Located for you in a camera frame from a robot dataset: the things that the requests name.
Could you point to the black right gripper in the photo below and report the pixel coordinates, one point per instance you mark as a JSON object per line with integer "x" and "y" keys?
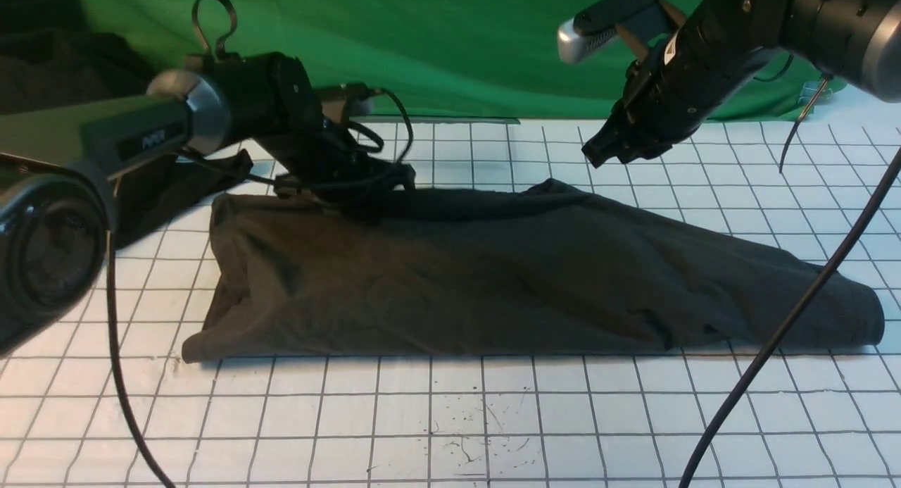
{"x": 680, "y": 83}

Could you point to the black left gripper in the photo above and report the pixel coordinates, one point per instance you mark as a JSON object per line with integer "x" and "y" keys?
{"x": 336, "y": 169}

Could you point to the gray long sleeve shirt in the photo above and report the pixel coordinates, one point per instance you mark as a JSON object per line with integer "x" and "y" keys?
{"x": 457, "y": 272}

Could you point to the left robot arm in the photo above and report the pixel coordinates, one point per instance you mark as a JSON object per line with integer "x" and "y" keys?
{"x": 59, "y": 206}

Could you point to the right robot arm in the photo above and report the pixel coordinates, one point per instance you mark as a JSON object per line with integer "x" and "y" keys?
{"x": 855, "y": 40}

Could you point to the blue binder clip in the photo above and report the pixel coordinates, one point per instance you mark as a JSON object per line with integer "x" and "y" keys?
{"x": 815, "y": 92}

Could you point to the green backdrop cloth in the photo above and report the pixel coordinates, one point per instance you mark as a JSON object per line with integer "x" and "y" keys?
{"x": 457, "y": 58}

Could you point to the black garment pile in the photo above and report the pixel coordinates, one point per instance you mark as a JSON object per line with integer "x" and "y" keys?
{"x": 73, "y": 97}

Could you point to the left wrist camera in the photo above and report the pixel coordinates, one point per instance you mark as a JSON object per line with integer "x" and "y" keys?
{"x": 341, "y": 102}

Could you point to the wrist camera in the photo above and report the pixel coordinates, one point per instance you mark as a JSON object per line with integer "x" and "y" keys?
{"x": 634, "y": 22}
{"x": 341, "y": 102}

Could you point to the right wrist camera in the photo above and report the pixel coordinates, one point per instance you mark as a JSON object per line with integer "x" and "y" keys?
{"x": 634, "y": 22}

